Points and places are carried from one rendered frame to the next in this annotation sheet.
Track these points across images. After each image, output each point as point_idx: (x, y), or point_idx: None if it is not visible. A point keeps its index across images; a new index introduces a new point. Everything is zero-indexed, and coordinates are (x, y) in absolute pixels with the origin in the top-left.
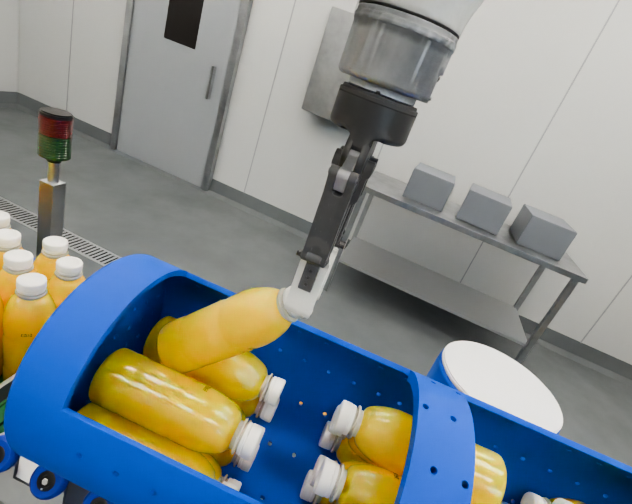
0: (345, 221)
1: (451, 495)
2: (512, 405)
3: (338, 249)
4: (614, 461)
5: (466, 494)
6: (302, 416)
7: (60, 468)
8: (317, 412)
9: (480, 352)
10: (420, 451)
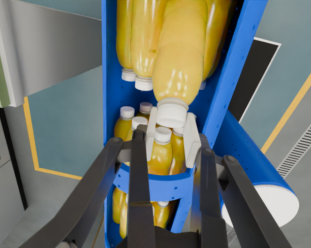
0: (192, 195)
1: (114, 179)
2: None
3: (191, 168)
4: None
5: (116, 184)
6: (202, 102)
7: None
8: (204, 111)
9: (286, 209)
10: (123, 172)
